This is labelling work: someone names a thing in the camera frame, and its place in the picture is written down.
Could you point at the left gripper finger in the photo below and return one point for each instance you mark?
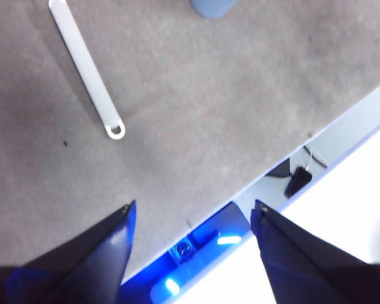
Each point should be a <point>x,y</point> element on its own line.
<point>82,269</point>

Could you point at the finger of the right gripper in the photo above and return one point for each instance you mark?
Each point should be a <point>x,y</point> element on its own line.
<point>304,269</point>

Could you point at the cup brush with sponge head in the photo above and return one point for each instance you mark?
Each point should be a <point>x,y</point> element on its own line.
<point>82,60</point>

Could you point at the blue ribbed plastic cup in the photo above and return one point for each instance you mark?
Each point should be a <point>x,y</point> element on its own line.
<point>212,8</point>

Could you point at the small camera unit with lights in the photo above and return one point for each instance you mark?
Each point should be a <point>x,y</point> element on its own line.
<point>183,250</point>

